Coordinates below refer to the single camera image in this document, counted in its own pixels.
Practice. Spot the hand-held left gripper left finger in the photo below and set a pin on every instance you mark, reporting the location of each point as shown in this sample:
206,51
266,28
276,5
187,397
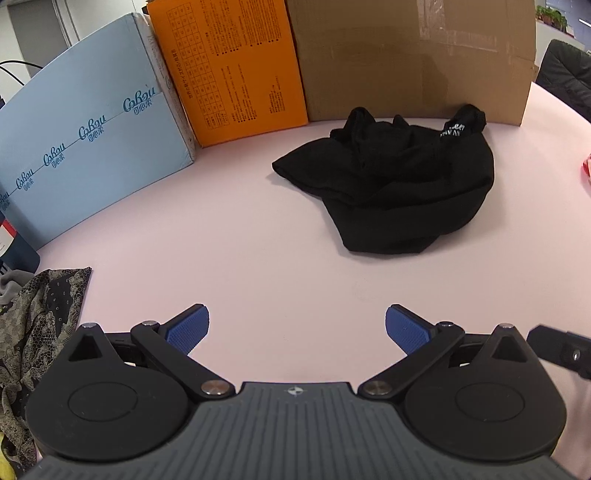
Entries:
188,328

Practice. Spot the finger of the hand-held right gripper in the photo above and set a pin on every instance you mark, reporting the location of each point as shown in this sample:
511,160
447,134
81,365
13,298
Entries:
561,348

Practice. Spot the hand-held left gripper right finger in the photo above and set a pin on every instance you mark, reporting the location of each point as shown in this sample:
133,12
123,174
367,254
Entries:
406,328

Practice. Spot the black knit vest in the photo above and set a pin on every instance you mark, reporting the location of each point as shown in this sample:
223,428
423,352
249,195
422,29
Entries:
406,184

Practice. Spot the patterned lace cloth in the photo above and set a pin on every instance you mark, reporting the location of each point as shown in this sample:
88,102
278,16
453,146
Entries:
32,332

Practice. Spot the red packet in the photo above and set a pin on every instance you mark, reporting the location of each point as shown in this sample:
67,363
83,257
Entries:
587,168

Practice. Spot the grey cloth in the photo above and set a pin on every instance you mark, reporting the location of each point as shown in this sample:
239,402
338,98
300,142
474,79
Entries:
10,284

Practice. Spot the dark blue box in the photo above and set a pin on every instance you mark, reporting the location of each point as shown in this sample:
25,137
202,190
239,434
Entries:
16,249

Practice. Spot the light blue cardboard box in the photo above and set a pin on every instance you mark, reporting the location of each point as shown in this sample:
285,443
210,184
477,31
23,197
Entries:
92,134

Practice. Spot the orange printed box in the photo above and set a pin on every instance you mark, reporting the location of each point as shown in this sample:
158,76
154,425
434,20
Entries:
231,69

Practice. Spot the brown cardboard box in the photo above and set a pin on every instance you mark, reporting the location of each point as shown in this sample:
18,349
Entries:
415,55

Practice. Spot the black office chair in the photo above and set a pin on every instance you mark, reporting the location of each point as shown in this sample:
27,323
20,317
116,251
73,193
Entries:
570,74

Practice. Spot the potted green plants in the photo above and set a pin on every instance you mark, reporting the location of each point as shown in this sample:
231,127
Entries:
551,16

